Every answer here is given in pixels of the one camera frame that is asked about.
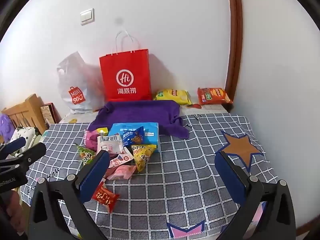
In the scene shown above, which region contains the person's left hand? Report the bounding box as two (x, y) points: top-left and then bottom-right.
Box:
(9, 191), (27, 233)

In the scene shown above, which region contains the yellow chips bag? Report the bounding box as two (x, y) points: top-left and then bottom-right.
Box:
(153, 89), (192, 105)

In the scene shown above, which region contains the green snack packet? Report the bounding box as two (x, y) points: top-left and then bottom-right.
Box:
(76, 144), (97, 165)

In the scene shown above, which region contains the white spotted cloth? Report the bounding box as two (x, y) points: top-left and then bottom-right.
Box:
(9, 127), (37, 153)

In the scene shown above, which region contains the red snack packet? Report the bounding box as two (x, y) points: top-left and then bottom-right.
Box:
(91, 181), (120, 213)

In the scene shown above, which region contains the patterned cardboard box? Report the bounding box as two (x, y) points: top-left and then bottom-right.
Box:
(40, 102), (62, 130)

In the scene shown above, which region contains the yellow triangular snack packet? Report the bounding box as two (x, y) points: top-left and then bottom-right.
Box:
(132, 144), (157, 173)

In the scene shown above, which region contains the white light switch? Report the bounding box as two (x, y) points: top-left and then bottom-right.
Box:
(80, 8), (95, 26)

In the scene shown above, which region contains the white and pink snack packet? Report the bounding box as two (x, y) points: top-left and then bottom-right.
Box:
(97, 134), (127, 155)

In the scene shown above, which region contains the grey checked blanket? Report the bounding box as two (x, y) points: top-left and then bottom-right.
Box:
(20, 112), (279, 240)

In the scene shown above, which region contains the dark blue snack packet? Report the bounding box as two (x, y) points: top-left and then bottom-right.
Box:
(122, 126), (145, 147)

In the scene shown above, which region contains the red paper bag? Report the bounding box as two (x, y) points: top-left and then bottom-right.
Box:
(99, 31), (152, 102)

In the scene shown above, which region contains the magenta round snack packet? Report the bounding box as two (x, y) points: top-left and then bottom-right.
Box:
(84, 129), (100, 150)

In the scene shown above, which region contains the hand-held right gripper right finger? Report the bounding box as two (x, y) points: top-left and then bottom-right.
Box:
(214, 151), (297, 240)

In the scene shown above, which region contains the white plastic bag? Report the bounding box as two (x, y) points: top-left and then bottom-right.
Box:
(56, 51), (105, 114)

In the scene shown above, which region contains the blue tissue pack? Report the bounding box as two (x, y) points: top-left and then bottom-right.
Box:
(108, 122), (160, 153)

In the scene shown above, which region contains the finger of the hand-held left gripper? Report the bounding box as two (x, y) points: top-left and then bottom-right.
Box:
(0, 138), (27, 159)
(0, 142), (47, 175)

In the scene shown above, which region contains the orange chips bag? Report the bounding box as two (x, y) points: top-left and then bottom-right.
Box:
(197, 87), (233, 105)

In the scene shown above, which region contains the brown wooden door frame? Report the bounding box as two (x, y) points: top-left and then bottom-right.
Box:
(224, 0), (243, 105)

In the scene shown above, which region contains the purple towel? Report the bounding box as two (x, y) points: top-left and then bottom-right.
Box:
(88, 100), (190, 139)

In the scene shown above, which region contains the purple cloth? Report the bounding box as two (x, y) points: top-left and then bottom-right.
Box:
(0, 114), (15, 144)

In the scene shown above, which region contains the pale packet with red circle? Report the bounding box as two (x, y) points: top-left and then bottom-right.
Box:
(109, 153), (134, 168)

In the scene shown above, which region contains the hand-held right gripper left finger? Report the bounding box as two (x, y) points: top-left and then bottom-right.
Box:
(27, 150), (112, 240)

